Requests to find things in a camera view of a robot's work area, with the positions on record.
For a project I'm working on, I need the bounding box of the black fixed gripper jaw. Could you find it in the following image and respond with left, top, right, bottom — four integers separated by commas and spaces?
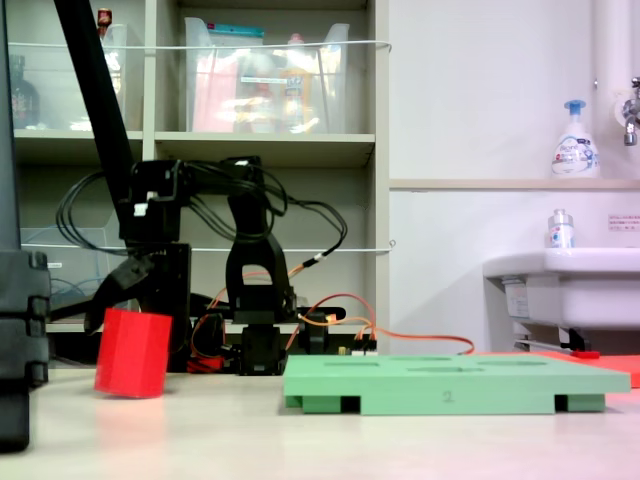
130, 242, 193, 373

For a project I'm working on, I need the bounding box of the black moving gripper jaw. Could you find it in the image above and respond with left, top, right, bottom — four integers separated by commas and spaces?
83, 251, 154, 336

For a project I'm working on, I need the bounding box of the red octagonal pillar block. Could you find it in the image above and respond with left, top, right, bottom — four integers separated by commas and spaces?
93, 307, 174, 400

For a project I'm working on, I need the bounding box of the red and black table clamp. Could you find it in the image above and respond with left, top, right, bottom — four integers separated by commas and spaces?
187, 313, 227, 374

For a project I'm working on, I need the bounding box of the notched black stack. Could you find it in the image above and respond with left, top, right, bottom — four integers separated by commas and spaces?
0, 249, 53, 454

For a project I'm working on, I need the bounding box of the beige shelf unit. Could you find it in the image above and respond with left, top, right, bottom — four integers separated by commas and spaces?
0, 0, 392, 354

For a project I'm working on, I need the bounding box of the large clear plastic bin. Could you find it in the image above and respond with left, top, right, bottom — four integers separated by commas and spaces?
183, 16, 351, 135

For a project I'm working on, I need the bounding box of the dark glass bottle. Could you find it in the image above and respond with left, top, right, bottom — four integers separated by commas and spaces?
7, 54, 42, 131

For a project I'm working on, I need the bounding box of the motor driver circuit board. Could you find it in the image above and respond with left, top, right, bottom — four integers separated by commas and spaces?
338, 335, 379, 358

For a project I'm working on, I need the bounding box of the green shape sorting board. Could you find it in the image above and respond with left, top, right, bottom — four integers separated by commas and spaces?
282, 353, 632, 417

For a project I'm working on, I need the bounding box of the small clear pump bottle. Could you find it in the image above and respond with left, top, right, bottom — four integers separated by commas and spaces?
544, 208, 577, 250

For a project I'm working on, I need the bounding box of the white sink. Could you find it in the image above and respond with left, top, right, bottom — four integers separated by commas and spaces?
482, 246, 640, 352

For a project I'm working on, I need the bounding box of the white foam soap pump bottle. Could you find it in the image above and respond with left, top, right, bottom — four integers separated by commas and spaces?
550, 99, 602, 179

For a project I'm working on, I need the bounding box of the metal water tap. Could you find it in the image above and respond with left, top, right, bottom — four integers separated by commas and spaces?
612, 76, 640, 148

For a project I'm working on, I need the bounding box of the clear box with blue cables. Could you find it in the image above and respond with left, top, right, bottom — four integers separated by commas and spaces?
19, 227, 124, 307

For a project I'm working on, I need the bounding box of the white shelf guard cord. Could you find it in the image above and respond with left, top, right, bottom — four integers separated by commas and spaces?
99, 39, 394, 54
19, 239, 398, 254

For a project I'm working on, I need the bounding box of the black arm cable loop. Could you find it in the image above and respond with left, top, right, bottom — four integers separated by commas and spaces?
184, 160, 289, 221

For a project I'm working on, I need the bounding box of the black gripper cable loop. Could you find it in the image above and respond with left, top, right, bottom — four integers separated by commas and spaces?
55, 171, 132, 257

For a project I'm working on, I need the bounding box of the long black servo cable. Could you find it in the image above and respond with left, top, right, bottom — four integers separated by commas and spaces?
259, 196, 350, 266

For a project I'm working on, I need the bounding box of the thin orange wire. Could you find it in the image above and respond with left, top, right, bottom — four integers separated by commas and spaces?
214, 254, 476, 358

